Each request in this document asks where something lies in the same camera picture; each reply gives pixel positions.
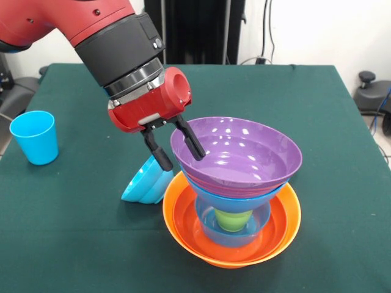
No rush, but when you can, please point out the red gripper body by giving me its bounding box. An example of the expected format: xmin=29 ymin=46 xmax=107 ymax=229
xmin=108 ymin=67 xmax=192 ymax=134

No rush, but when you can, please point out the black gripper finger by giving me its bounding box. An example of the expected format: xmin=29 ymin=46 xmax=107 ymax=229
xmin=174 ymin=115 xmax=206 ymax=162
xmin=142 ymin=127 xmax=174 ymax=172

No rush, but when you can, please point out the small light blue bowl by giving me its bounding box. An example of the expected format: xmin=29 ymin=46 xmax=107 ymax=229
xmin=121 ymin=154 xmax=175 ymax=204

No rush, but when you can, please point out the purple bowl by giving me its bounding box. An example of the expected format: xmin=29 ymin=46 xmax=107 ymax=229
xmin=170 ymin=117 xmax=303 ymax=198

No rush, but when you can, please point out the large blue bowl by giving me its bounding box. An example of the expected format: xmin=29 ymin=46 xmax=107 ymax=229
xmin=183 ymin=176 xmax=288 ymax=214

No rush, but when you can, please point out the red-orange bowl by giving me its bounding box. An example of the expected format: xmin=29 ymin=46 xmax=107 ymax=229
xmin=172 ymin=183 xmax=289 ymax=264

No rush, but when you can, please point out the medium blue bowl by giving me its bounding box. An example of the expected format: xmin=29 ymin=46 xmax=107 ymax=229
xmin=195 ymin=195 xmax=271 ymax=248

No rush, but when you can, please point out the green cup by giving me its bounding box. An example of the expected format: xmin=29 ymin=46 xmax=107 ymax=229
xmin=214 ymin=208 xmax=253 ymax=233

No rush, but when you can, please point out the large orange bowl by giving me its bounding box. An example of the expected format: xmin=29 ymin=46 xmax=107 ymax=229
xmin=163 ymin=171 xmax=302 ymax=269

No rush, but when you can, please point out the blue cup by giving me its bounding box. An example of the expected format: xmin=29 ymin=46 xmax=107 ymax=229
xmin=9 ymin=110 xmax=59 ymax=166

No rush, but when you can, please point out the black office chair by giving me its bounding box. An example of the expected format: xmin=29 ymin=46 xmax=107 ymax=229
xmin=0 ymin=42 xmax=49 ymax=120
xmin=356 ymin=71 xmax=391 ymax=117

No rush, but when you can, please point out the dark green tablecloth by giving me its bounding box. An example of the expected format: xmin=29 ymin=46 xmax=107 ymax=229
xmin=0 ymin=63 xmax=391 ymax=293

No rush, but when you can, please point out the black hanging cable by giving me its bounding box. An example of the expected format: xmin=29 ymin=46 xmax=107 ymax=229
xmin=264 ymin=0 xmax=276 ymax=64

